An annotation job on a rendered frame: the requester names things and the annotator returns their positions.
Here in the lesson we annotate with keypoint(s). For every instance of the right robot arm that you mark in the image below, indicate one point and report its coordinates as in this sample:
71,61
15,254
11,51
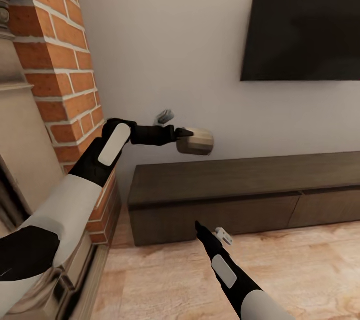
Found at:
246,296

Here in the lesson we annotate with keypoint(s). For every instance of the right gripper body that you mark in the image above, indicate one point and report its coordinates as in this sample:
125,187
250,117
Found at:
207,238

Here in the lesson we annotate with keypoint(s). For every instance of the wall mounted tv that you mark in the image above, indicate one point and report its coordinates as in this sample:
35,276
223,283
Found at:
302,40

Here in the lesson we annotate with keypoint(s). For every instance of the pillar candle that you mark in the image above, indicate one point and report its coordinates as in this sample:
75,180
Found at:
201,143

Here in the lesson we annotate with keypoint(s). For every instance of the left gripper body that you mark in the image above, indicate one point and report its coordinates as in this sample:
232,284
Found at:
160,135

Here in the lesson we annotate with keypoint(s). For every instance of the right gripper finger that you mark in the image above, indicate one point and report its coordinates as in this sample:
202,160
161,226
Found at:
198,226

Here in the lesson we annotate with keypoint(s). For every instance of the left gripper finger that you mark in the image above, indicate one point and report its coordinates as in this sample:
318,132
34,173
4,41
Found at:
179,132

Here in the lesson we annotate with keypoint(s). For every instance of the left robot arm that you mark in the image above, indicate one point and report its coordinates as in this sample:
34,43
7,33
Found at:
51,234

